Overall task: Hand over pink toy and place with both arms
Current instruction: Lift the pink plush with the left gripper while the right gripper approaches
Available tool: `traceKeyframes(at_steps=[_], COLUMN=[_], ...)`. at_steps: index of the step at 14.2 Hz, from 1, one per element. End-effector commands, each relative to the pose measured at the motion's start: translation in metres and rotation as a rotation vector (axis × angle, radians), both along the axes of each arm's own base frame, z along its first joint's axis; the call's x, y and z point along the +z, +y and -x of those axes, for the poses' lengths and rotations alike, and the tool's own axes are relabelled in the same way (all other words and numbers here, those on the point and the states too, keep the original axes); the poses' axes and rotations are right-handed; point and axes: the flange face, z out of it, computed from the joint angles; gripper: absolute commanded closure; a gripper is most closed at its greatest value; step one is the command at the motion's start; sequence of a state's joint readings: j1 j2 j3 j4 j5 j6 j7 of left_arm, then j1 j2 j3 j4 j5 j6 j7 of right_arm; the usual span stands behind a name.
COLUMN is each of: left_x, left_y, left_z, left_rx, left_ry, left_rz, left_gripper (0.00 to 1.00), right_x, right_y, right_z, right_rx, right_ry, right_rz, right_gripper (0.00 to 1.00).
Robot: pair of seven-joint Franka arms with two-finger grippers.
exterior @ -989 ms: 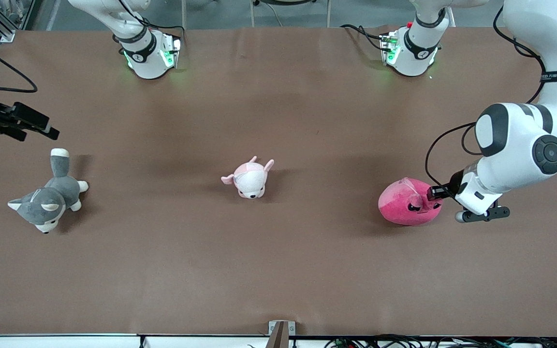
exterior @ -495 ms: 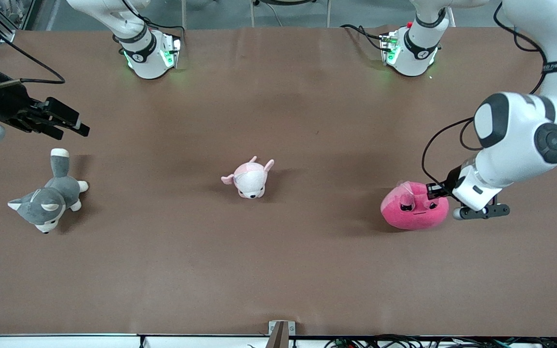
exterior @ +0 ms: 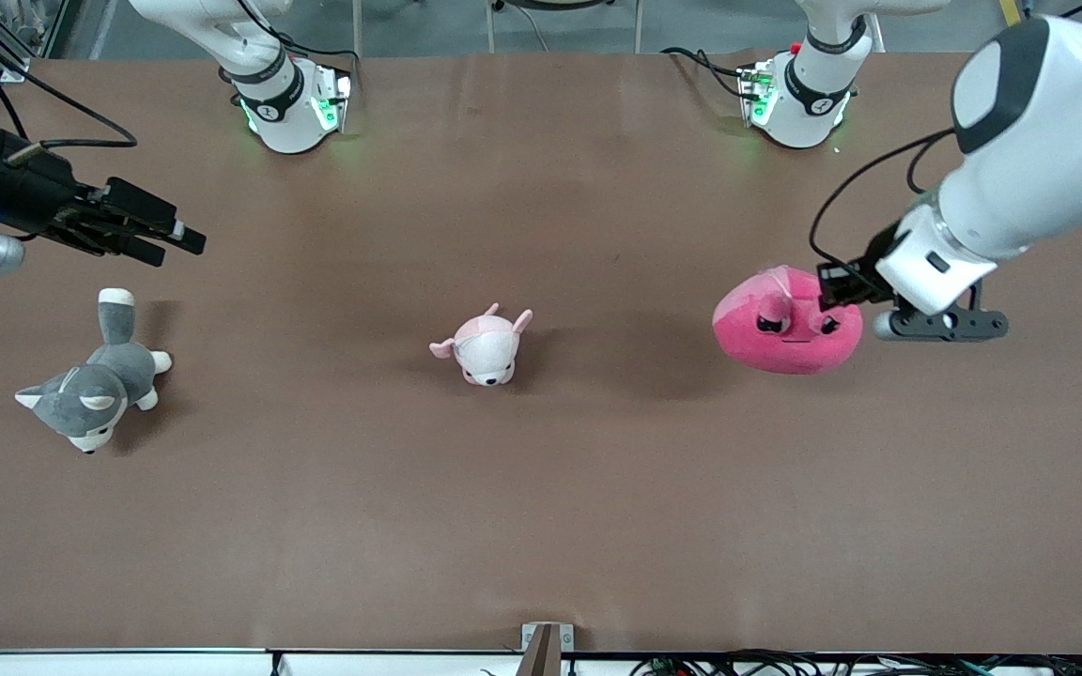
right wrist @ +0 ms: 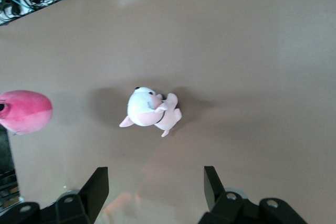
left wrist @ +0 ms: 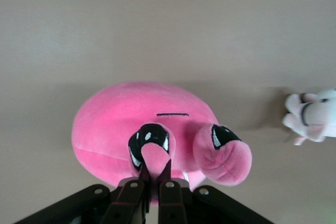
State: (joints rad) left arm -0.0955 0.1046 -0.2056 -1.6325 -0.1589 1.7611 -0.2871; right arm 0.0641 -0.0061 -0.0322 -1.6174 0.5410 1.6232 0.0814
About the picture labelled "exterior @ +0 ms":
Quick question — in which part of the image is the round hot pink plush toy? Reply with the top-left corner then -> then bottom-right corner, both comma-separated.
712,266 -> 864,376

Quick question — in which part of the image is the grey white husky plush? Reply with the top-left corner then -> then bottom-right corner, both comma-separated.
15,287 -> 174,455

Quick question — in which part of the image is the pale pink white plush dog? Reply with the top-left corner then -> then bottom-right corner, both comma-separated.
428,302 -> 534,388

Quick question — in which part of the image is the brown table cover sheet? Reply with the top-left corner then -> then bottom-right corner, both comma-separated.
0,52 -> 1082,654

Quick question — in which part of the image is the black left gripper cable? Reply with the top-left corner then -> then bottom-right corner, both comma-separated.
809,127 -> 960,275

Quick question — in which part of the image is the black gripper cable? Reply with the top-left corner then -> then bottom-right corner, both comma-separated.
809,127 -> 960,275
0,0 -> 140,166

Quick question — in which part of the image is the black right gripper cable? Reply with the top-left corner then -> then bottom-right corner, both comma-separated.
0,0 -> 140,166

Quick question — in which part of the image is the black left arm base cable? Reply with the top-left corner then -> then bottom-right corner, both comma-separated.
661,47 -> 750,100

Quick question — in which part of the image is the tangled cable bundle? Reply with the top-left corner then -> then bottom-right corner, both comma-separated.
630,650 -> 1082,676

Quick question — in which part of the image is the white table edge rail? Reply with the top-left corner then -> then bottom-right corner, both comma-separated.
0,648 -> 1082,676

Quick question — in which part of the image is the small metal edge bracket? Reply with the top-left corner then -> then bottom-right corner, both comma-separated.
520,622 -> 576,653

